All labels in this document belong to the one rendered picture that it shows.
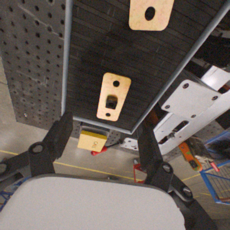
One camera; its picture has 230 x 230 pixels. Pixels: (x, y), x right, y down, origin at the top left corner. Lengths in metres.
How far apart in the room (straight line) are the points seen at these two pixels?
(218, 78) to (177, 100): 0.19
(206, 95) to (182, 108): 0.05
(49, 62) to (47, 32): 0.14
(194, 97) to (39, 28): 0.66
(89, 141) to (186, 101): 0.23
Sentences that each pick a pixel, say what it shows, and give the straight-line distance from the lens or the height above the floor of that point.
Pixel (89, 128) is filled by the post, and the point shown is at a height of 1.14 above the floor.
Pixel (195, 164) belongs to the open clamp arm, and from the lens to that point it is 0.62.
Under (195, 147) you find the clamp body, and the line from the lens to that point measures 0.65.
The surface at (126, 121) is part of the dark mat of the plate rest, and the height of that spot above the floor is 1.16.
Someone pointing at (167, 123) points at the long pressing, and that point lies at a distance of 0.47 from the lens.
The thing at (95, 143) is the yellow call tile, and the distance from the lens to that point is 0.26.
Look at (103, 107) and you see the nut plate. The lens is 0.18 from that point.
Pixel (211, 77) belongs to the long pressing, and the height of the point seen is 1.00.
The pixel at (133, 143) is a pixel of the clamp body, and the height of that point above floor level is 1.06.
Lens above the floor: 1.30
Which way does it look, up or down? 48 degrees down
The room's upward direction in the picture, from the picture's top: 177 degrees counter-clockwise
